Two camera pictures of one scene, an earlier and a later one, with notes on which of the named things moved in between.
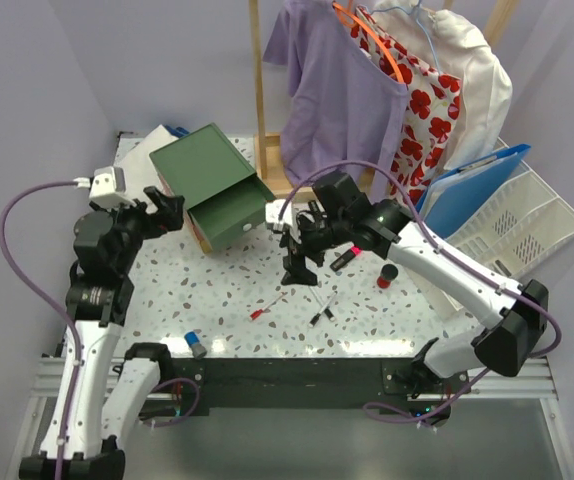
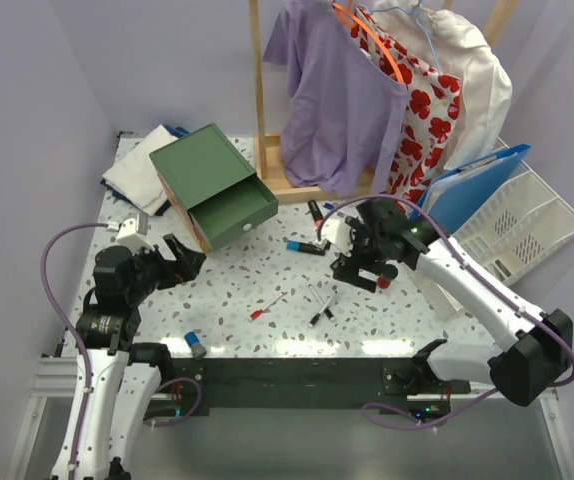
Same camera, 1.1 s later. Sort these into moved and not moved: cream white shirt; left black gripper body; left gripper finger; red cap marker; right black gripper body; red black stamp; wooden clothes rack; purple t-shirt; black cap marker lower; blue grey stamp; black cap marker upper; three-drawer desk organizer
Moved: left gripper finger; left black gripper body; right black gripper body
Not moved: black cap marker upper; wooden clothes rack; three-drawer desk organizer; black cap marker lower; purple t-shirt; blue grey stamp; red cap marker; red black stamp; cream white shirt
